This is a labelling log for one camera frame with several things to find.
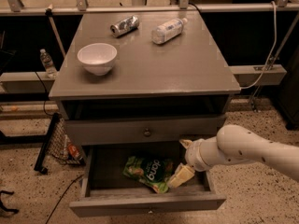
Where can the green rice chip bag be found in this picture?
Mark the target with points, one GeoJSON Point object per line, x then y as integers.
{"type": "Point", "coordinates": [152, 172]}

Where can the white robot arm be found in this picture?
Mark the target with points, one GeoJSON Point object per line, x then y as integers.
{"type": "Point", "coordinates": [232, 145]}

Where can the round drawer knob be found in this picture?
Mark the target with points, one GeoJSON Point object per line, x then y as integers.
{"type": "Point", "coordinates": [147, 132]}

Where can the grey wooden drawer cabinet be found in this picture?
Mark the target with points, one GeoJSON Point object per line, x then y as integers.
{"type": "Point", "coordinates": [186, 76]}

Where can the open grey middle drawer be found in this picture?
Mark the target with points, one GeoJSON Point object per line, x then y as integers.
{"type": "Point", "coordinates": [106, 191]}

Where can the closed grey upper drawer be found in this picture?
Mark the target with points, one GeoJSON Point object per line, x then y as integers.
{"type": "Point", "coordinates": [123, 131]}

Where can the orange packet in basket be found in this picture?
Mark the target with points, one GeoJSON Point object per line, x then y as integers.
{"type": "Point", "coordinates": [74, 152]}

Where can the clear plastic bottle on cabinet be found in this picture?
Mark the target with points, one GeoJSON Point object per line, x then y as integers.
{"type": "Point", "coordinates": [168, 30]}

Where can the white bowl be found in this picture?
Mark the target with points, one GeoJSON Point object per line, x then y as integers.
{"type": "Point", "coordinates": [97, 58]}

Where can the silver drink can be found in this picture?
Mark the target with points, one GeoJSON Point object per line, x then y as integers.
{"type": "Point", "coordinates": [124, 26]}

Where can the clear water bottle on ledge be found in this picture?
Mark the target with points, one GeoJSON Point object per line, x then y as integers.
{"type": "Point", "coordinates": [48, 64]}

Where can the black object at left floor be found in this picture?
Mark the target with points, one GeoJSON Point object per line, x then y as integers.
{"type": "Point", "coordinates": [3, 204]}

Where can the wooden stick with black tape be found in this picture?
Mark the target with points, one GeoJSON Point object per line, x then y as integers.
{"type": "Point", "coordinates": [48, 13]}

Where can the black wire mesh basket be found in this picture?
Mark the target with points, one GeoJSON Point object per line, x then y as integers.
{"type": "Point", "coordinates": [55, 144]}

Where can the metal rail frame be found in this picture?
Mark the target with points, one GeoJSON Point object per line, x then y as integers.
{"type": "Point", "coordinates": [140, 3]}

